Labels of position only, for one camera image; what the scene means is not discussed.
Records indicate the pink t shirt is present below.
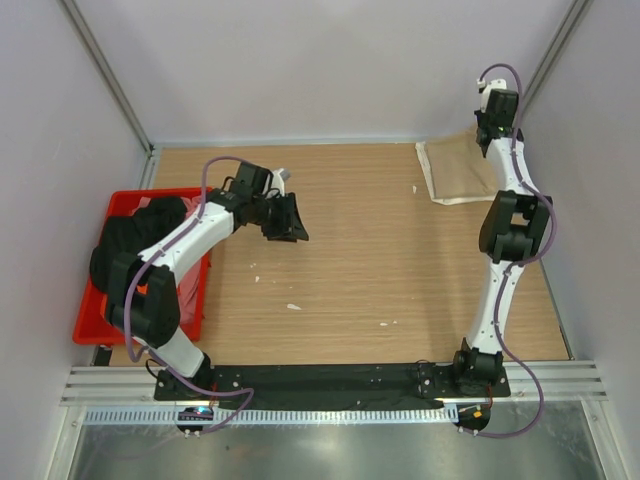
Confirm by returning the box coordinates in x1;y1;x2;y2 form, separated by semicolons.
136;193;214;329

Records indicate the aluminium rail profile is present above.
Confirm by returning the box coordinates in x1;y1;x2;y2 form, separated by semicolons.
61;360;607;405

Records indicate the left aluminium frame post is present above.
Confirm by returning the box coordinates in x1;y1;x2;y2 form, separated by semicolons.
58;0;154;156

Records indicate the folded white t shirt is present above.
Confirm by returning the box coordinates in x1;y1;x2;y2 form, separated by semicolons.
414;140;501;207

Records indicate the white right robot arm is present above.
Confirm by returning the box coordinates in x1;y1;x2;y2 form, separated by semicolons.
450;79;551;396

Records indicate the beige t shirt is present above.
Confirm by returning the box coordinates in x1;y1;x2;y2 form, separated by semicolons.
423;128;501;201

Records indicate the right aluminium frame post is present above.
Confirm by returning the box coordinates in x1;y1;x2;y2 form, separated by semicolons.
502;0;593;134

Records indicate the aluminium frame post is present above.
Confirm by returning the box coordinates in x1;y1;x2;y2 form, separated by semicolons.
502;0;593;134
58;0;154;156

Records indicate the slotted cable duct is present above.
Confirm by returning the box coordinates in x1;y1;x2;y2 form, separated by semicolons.
84;404;458;426

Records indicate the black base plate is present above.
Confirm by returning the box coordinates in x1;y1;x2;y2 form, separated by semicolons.
153;363;511;411

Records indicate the red plastic bin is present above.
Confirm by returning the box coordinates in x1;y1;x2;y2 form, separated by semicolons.
72;187;211;346

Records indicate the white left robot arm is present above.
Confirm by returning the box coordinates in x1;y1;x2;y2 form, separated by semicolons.
104;160;309;400

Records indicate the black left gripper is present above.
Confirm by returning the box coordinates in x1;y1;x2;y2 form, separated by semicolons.
251;192;309;243

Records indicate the black t shirt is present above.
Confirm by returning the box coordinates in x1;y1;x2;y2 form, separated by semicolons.
89;196;187;293

